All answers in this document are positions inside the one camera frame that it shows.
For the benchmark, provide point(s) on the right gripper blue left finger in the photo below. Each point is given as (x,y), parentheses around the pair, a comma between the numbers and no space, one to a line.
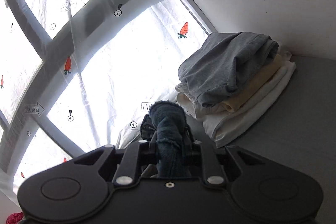
(148,134)

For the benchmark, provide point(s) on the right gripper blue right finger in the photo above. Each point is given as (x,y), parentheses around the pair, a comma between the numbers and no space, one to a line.
(188,138)

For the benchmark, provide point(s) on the blue denim jeans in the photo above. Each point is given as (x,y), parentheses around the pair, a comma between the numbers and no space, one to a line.
(170,123)

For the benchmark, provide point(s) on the folded white garment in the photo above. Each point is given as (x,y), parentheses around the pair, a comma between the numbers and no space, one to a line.
(223,127)

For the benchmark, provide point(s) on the red garment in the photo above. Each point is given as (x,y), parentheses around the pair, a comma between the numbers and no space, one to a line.
(15,218)

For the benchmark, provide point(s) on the folded grey garment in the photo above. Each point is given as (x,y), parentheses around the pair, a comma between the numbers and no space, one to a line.
(225,64)

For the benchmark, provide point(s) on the white carrot print curtain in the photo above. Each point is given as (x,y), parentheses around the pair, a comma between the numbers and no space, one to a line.
(80,74)

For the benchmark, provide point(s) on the folded beige garment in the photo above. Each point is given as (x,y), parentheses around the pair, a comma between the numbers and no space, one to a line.
(233,104)

